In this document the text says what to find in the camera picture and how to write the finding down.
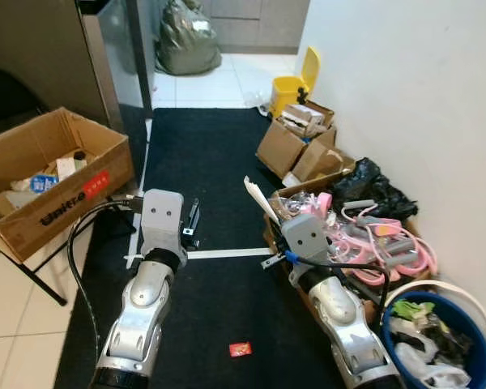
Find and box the black floor mat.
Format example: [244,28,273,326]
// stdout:
[136,106,310,253]
[53,254,391,389]

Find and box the white paper scrap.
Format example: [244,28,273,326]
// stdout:
[243,175,281,224]

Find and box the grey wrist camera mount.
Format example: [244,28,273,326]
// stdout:
[279,212,332,278]
[137,188,186,257]

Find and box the cardboard box of cables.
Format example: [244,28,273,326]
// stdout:
[262,169,439,318]

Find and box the blue rubbish bucket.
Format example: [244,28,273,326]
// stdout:
[380,280,486,389]

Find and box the black chair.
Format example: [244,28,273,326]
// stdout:
[0,66,51,140]

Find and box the green crumpled wrapper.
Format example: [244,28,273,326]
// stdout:
[391,300,436,323]

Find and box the black plastic bag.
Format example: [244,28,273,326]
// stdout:
[331,157,419,221]

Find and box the white crumpled paper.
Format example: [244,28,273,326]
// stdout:
[388,319,472,388]

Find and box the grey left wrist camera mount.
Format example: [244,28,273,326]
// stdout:
[137,188,186,257]

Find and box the black folding stand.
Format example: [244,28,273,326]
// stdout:
[0,238,70,308]

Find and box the large printed cardboard box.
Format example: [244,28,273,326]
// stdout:
[0,106,137,263]

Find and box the yellow pedal bin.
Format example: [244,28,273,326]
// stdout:
[268,45,322,119]

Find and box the pink cable harness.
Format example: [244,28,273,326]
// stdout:
[306,191,437,286]

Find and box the grey metal cabinet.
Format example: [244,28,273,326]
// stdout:
[0,0,127,132]

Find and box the blue and white packet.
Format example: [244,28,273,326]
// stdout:
[29,173,59,194]

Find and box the red packet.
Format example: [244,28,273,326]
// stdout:
[228,341,254,358]

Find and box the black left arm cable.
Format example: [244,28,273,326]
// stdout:
[66,198,148,359]

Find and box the grey-green rubbish bag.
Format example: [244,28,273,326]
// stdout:
[155,0,223,76]

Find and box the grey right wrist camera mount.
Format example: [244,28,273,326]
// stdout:
[279,212,332,278]

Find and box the small open cardboard box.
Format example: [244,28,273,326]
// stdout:
[256,100,356,184]

